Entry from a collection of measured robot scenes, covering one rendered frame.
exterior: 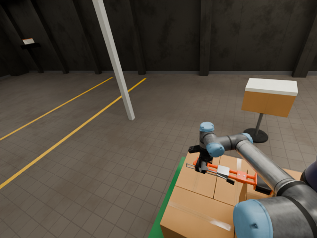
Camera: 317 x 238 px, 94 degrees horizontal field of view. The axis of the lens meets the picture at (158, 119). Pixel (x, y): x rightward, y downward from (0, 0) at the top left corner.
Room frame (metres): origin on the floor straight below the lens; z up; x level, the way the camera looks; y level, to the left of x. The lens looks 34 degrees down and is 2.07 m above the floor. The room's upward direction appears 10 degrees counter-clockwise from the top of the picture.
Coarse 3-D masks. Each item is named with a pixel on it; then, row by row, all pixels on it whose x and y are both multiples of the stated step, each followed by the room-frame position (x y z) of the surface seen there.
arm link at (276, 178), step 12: (240, 144) 0.46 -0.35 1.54; (252, 144) 0.44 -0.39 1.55; (252, 156) 0.37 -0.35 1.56; (264, 156) 0.35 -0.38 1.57; (252, 168) 0.35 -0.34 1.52; (264, 168) 0.31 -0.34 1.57; (276, 168) 0.29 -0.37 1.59; (264, 180) 0.28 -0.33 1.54; (276, 180) 0.25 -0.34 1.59; (288, 180) 0.24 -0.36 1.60; (276, 192) 0.22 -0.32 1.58; (288, 192) 0.20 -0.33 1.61; (300, 192) 0.19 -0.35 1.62; (312, 192) 0.18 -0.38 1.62; (312, 204) 0.15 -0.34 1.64; (312, 216) 0.13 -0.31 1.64
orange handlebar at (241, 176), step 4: (212, 164) 0.62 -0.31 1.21; (216, 168) 0.60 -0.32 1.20; (212, 172) 0.57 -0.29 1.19; (232, 172) 0.54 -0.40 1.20; (236, 172) 0.54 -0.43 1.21; (240, 172) 0.53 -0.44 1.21; (244, 172) 0.52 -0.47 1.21; (228, 176) 0.52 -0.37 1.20; (232, 176) 0.52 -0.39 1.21; (236, 176) 0.52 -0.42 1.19; (240, 176) 0.50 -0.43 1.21; (244, 176) 0.50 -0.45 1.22; (248, 176) 0.50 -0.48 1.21; (252, 176) 0.49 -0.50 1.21; (236, 180) 0.50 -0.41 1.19; (240, 180) 0.48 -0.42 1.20; (244, 180) 0.47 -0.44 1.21; (248, 180) 0.47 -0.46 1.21; (252, 184) 0.45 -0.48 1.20
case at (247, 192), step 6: (252, 174) 0.59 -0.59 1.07; (252, 180) 0.54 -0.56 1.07; (246, 186) 0.53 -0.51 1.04; (252, 186) 0.51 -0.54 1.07; (246, 192) 0.48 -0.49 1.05; (252, 192) 0.47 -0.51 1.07; (258, 192) 0.46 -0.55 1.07; (240, 198) 0.58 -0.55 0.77; (246, 198) 0.44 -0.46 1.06; (252, 198) 0.43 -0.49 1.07; (258, 198) 0.43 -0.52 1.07
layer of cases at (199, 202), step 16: (192, 160) 1.21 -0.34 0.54; (224, 160) 1.13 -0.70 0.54; (240, 160) 1.10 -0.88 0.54; (192, 176) 0.99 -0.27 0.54; (208, 176) 0.96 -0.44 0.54; (176, 192) 0.84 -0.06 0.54; (192, 192) 0.81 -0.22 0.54; (208, 192) 0.79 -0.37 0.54; (224, 192) 0.76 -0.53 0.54; (240, 192) 0.73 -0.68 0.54; (176, 208) 0.69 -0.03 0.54; (192, 208) 0.66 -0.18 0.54; (208, 208) 0.64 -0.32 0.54; (224, 208) 0.62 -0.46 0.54; (160, 224) 0.58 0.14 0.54; (176, 224) 0.56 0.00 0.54; (192, 224) 0.54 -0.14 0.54; (208, 224) 0.52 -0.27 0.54; (224, 224) 0.50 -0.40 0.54
